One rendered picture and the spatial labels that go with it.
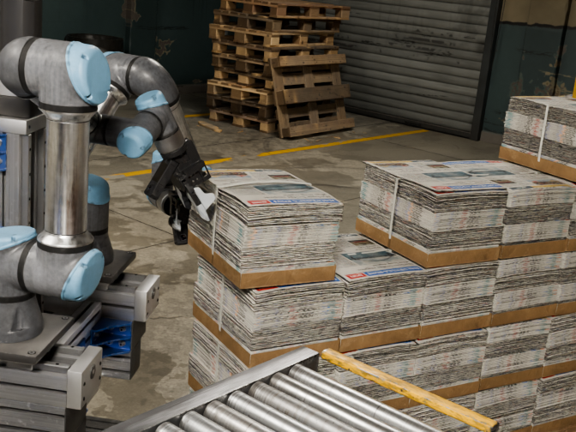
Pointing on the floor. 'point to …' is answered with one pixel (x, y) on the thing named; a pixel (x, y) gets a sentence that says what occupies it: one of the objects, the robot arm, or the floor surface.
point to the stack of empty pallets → (278, 22)
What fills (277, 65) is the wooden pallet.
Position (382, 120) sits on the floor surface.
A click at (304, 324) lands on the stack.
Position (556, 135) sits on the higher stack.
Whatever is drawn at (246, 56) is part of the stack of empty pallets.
